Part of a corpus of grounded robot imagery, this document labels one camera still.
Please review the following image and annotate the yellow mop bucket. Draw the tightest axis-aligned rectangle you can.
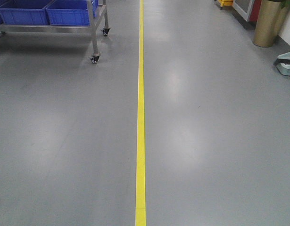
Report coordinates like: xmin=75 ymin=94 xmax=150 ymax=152
xmin=214 ymin=0 xmax=234 ymax=10

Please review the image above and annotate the grey red cabinet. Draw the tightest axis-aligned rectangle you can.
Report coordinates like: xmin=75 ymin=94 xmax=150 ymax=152
xmin=232 ymin=0 xmax=262 ymax=22

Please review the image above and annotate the teal floor stand base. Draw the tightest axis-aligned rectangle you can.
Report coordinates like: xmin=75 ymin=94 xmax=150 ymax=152
xmin=273 ymin=52 xmax=290 ymax=76

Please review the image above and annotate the gold plant pot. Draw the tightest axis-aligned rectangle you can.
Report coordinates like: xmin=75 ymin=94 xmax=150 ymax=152
xmin=253 ymin=0 xmax=283 ymax=48

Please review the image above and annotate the blue bin on cart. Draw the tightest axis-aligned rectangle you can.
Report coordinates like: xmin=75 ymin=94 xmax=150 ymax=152
xmin=0 ymin=0 xmax=52 ymax=25

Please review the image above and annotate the wheeled steel cart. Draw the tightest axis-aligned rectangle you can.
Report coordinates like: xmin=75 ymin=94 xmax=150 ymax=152
xmin=0 ymin=0 xmax=110 ymax=64

